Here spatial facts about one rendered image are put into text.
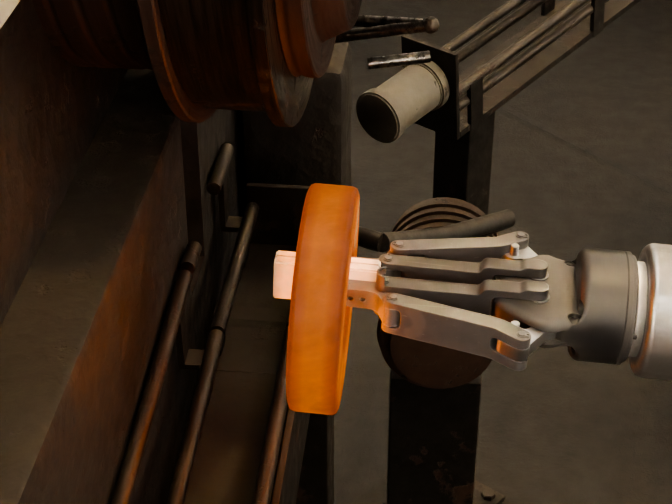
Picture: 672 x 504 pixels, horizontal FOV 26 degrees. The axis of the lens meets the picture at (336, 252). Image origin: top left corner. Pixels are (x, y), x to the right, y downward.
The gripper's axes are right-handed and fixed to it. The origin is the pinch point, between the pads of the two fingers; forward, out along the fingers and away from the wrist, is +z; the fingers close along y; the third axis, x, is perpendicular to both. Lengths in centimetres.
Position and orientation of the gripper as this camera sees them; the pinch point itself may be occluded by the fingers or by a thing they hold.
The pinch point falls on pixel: (326, 278)
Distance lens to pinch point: 97.1
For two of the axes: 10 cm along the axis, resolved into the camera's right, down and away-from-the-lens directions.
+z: -9.9, -1.0, 0.5
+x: 0.5, -8.3, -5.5
